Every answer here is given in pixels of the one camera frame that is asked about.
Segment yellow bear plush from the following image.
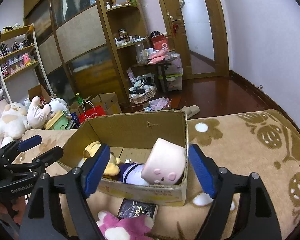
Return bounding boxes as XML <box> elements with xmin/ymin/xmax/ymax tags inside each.
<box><xmin>83</xmin><ymin>141</ymin><xmax>121</xmax><ymax>177</ymax></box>

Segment black face tissue pack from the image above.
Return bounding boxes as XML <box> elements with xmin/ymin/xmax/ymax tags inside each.
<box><xmin>117</xmin><ymin>199</ymin><xmax>158</xmax><ymax>220</ymax></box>

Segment pink bear plush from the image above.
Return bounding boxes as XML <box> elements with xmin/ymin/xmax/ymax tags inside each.
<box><xmin>96</xmin><ymin>211</ymin><xmax>154</xmax><ymax>240</ymax></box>

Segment pink white marshmallow plush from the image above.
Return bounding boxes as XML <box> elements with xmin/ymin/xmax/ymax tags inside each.
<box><xmin>141</xmin><ymin>138</ymin><xmax>186</xmax><ymax>185</ymax></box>

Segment person left hand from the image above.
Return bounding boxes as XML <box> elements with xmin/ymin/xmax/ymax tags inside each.
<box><xmin>0</xmin><ymin>195</ymin><xmax>27</xmax><ymax>225</ymax></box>

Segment large white beige plush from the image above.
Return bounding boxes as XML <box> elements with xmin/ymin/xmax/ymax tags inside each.
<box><xmin>0</xmin><ymin>102</ymin><xmax>32</xmax><ymax>147</ymax></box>

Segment green yellow toy container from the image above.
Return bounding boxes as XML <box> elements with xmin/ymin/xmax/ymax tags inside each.
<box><xmin>44</xmin><ymin>111</ymin><xmax>70</xmax><ymax>131</ymax></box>

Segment white pink limbed plush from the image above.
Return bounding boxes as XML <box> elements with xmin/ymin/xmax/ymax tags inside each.
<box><xmin>27</xmin><ymin>96</ymin><xmax>70</xmax><ymax>129</ymax></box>

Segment brown cardboard box on floor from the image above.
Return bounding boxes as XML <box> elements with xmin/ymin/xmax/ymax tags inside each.
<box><xmin>28</xmin><ymin>85</ymin><xmax>51</xmax><ymax>103</ymax></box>

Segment green bottle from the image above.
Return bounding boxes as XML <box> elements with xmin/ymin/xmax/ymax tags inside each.
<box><xmin>76</xmin><ymin>93</ymin><xmax>84</xmax><ymax>106</ymax></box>

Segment red paper shopping bag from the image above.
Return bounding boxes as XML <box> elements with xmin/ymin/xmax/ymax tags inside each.
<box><xmin>78</xmin><ymin>100</ymin><xmax>106</xmax><ymax>124</ymax></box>

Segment beige flower pattern blanket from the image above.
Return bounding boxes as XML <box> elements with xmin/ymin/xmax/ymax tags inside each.
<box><xmin>44</xmin><ymin>110</ymin><xmax>300</xmax><ymax>239</ymax></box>

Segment white toy display shelf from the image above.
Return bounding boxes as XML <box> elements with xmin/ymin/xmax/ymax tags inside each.
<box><xmin>0</xmin><ymin>24</ymin><xmax>54</xmax><ymax>103</ymax></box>

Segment open cardboard box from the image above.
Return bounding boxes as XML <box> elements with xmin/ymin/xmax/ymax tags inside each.
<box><xmin>60</xmin><ymin>110</ymin><xmax>189</xmax><ymax>206</ymax></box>

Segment lace trimmed basket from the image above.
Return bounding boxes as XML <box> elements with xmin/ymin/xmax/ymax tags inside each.
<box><xmin>129</xmin><ymin>74</ymin><xmax>157</xmax><ymax>105</ymax></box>

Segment beige slipper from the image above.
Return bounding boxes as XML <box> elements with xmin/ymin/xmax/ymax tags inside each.
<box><xmin>181</xmin><ymin>105</ymin><xmax>200</xmax><ymax>119</ymax></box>

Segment wooden wardrobe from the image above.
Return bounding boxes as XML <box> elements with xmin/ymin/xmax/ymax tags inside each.
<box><xmin>24</xmin><ymin>0</ymin><xmax>128</xmax><ymax>106</ymax></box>

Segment small dark side table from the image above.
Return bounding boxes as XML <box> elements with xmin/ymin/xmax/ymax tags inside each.
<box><xmin>132</xmin><ymin>57</ymin><xmax>178</xmax><ymax>98</ymax></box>

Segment wooden corner shelf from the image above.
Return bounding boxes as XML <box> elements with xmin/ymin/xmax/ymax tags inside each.
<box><xmin>98</xmin><ymin>0</ymin><xmax>158</xmax><ymax>110</ymax></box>

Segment pink packets on table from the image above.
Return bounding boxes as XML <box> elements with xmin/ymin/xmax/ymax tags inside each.
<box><xmin>148</xmin><ymin>49</ymin><xmax>168</xmax><ymax>64</ymax></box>

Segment clear plastic storage bin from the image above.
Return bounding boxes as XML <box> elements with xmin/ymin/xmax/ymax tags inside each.
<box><xmin>166</xmin><ymin>74</ymin><xmax>183</xmax><ymax>91</ymax></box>

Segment red box on table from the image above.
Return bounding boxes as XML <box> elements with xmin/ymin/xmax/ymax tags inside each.
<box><xmin>151</xmin><ymin>34</ymin><xmax>170</xmax><ymax>50</ymax></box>

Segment wooden door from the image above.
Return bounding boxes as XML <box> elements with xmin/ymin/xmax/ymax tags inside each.
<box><xmin>159</xmin><ymin>0</ymin><xmax>229</xmax><ymax>79</ymax></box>

